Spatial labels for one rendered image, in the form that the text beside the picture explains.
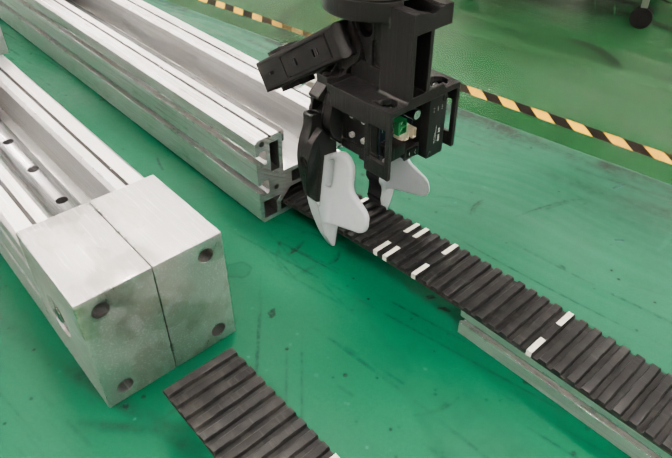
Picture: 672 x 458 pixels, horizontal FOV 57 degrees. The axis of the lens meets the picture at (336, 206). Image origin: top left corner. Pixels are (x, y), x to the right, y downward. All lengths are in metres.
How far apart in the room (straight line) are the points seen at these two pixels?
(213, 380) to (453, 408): 0.16
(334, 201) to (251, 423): 0.18
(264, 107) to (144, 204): 0.22
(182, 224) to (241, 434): 0.14
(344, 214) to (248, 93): 0.22
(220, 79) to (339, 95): 0.28
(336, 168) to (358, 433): 0.19
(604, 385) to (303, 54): 0.29
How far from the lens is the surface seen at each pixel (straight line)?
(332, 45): 0.43
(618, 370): 0.44
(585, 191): 0.65
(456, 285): 0.46
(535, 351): 0.43
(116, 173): 0.51
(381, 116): 0.41
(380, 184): 0.53
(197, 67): 0.73
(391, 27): 0.40
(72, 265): 0.41
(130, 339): 0.42
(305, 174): 0.47
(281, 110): 0.61
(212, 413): 0.39
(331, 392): 0.44
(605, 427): 0.44
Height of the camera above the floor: 1.13
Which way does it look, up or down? 37 degrees down
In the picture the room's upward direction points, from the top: straight up
